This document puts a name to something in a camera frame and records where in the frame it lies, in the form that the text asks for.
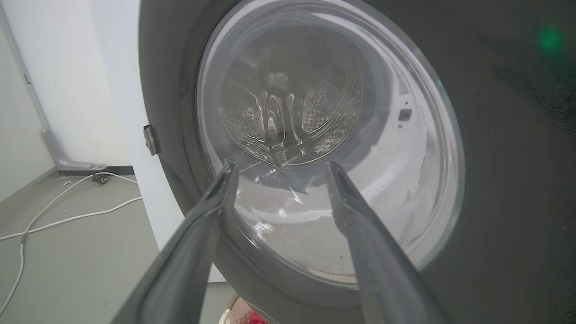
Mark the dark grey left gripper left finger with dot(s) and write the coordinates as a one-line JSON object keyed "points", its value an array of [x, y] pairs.
{"points": [[180, 265]]}

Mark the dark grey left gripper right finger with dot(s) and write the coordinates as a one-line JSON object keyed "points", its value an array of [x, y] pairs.
{"points": [[382, 270]]}

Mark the dark grey washing machine door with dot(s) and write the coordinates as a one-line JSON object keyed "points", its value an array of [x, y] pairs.
{"points": [[495, 157]]}

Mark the white washing machine body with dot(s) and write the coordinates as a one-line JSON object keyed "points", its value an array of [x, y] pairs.
{"points": [[130, 112]]}

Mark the laundry basket with clothes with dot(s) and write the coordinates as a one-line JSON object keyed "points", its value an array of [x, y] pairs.
{"points": [[243, 312]]}

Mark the small black caster wheel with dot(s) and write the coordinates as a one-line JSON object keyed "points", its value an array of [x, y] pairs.
{"points": [[101, 178]]}

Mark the grey pipe with foot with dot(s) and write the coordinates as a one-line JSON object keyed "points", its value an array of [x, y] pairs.
{"points": [[42, 117]]}

